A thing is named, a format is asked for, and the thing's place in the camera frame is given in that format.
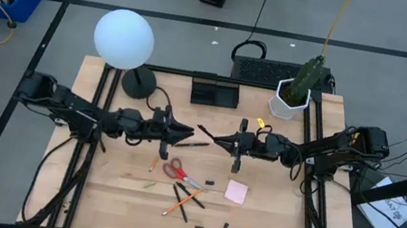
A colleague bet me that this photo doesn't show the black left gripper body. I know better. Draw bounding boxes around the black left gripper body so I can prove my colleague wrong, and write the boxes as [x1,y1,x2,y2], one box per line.
[143,102,178,162]

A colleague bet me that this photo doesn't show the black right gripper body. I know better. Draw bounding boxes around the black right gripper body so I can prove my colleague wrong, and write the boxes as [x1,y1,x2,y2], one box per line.
[231,117,269,178]

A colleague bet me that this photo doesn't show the black pen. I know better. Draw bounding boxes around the black pen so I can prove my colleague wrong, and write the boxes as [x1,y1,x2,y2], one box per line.
[167,184,194,224]
[172,181,210,210]
[195,124,218,140]
[172,137,211,153]

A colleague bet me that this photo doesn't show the short orange pencil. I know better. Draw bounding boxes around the short orange pencil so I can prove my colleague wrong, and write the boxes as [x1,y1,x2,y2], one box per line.
[147,155,160,175]

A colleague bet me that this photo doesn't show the red-handled scissors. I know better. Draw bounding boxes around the red-handled scissors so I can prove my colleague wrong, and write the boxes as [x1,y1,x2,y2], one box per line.
[159,155,208,191]

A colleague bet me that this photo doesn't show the pink sticky note pad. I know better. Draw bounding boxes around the pink sticky note pad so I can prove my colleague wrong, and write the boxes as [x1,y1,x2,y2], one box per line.
[223,178,250,207]

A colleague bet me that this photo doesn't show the green eraser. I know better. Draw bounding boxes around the green eraser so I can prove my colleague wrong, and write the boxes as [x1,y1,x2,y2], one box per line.
[142,179,158,191]

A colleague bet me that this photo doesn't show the long orange pencil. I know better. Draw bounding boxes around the long orange pencil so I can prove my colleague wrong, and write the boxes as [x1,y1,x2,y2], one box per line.
[161,184,205,222]

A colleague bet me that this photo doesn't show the black mesh desk organizer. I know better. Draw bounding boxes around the black mesh desk organizer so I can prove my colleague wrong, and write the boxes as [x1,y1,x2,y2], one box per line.
[188,70,244,111]

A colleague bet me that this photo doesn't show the white hexagonal plant pot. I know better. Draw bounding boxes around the white hexagonal plant pot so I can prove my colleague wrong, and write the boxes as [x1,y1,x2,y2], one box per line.
[266,74,313,125]

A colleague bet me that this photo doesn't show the black perforated metal box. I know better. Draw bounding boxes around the black perforated metal box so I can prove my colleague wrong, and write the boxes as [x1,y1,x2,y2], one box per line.
[229,53,337,96]

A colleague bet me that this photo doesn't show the green cactus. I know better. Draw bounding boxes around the green cactus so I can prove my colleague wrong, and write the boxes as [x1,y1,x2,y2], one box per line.
[285,50,327,108]

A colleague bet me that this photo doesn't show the white globe table lamp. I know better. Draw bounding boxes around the white globe table lamp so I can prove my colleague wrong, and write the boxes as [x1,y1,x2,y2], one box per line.
[84,5,169,103]

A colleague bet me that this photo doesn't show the white paper sheet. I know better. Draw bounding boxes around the white paper sheet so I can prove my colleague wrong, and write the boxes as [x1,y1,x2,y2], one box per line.
[353,172,407,228]

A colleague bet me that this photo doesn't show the black metal beam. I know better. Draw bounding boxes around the black metal beam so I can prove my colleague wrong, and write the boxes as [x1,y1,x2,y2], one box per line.
[348,150,407,215]

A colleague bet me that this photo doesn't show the black coiled floor cable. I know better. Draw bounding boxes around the black coiled floor cable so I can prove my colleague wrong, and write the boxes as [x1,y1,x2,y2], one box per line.
[229,0,277,68]

